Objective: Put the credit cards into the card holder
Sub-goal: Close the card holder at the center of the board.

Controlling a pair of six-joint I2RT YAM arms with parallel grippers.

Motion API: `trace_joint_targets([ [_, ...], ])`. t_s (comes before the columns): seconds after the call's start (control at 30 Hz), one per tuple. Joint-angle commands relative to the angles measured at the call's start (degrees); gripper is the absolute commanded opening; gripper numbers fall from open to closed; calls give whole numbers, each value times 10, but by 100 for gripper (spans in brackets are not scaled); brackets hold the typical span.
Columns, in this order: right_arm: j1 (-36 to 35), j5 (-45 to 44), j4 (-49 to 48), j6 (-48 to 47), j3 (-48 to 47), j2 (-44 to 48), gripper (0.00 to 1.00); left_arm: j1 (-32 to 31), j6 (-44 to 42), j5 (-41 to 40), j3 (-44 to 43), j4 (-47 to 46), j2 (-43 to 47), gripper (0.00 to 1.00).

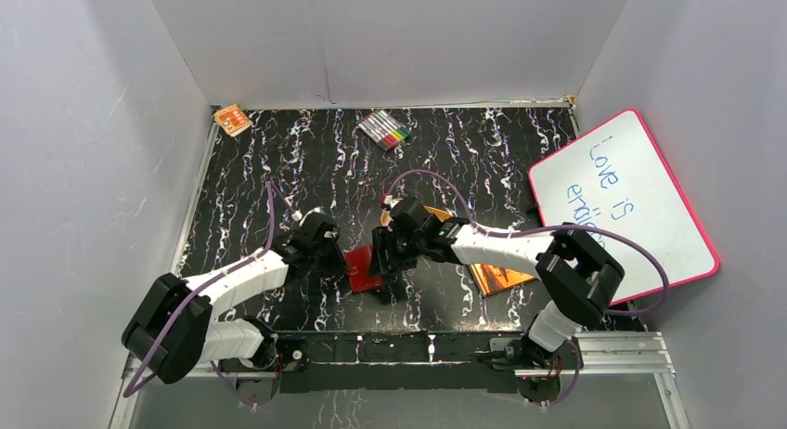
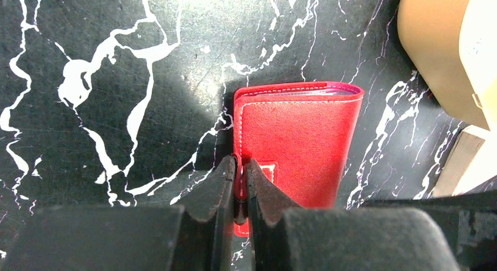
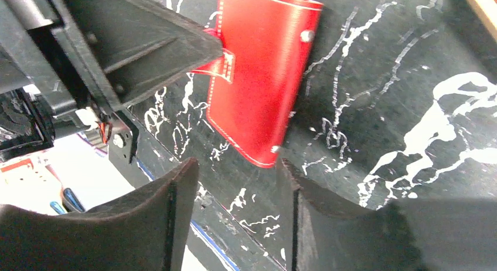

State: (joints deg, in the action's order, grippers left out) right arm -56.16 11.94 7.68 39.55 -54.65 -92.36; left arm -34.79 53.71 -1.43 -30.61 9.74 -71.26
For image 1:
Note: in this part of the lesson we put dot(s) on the small orange card box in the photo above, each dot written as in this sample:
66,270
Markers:
232,120

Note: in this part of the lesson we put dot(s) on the pink framed whiteboard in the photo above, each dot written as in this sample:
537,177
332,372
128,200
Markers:
614,177

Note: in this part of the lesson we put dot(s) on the pack of coloured markers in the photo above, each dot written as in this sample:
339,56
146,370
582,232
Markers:
384,129

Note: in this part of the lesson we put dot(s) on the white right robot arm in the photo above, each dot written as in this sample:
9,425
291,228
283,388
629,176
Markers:
580,276

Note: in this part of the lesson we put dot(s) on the yellow oval tray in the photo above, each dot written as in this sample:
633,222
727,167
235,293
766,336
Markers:
385,217

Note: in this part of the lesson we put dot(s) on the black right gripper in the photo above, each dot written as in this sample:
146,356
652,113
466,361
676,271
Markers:
382,238

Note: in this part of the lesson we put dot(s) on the black aluminium base frame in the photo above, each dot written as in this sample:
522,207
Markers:
310,361

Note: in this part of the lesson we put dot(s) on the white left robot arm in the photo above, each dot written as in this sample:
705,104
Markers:
177,325

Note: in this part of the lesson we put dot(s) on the orange paperback book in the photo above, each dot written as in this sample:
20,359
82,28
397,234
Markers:
493,279

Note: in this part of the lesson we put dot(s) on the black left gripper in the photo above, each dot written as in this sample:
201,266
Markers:
335,263

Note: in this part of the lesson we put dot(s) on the red leather card holder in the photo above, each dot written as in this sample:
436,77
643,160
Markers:
359,262

